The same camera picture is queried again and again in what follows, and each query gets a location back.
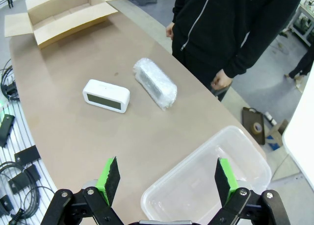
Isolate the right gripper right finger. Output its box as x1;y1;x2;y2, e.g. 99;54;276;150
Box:
214;157;288;225

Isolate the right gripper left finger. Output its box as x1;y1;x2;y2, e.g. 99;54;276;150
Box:
48;156;123;225

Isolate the white unwrapped digital clock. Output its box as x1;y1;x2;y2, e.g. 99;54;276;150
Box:
82;79;131;114

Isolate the bubble-wrapped clock with visible face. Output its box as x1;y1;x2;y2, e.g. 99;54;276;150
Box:
133;57;178;111

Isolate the person's left hand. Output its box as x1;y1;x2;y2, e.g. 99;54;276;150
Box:
210;70;233;89

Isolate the person's right hand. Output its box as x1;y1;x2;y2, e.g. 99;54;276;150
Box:
166;23;175;40

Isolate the clear plastic container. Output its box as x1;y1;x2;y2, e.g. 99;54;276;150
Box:
140;125;272;225

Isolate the brown tape roll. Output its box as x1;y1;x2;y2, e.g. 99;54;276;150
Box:
251;121;263;134

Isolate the dark tray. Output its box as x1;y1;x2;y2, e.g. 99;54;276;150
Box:
241;107;265;145

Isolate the small cardboard box blue print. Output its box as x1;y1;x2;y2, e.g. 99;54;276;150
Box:
265;119;289;151

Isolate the white table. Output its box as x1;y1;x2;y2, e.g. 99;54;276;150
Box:
282;72;314;184

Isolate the white slotted mounting plate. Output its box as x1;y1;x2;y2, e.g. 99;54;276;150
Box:
0;97;58;225

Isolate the bystander in dark clothes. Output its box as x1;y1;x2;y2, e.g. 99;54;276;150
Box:
284;52;314;82

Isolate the person in black jacket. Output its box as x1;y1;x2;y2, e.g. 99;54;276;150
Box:
171;0;305;102

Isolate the brown cardboard box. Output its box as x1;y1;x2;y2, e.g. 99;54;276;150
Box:
4;0;129;50

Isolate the black coiled cable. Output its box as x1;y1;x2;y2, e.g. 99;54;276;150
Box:
0;161;57;225

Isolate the black metal bracket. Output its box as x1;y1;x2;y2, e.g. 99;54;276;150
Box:
0;195;14;215
0;113;15;147
8;165;41;195
14;145;40;166

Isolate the black cable bundle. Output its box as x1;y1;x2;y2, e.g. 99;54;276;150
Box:
0;59;20;102

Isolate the grey metal frame table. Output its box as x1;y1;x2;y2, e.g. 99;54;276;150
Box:
289;2;314;48

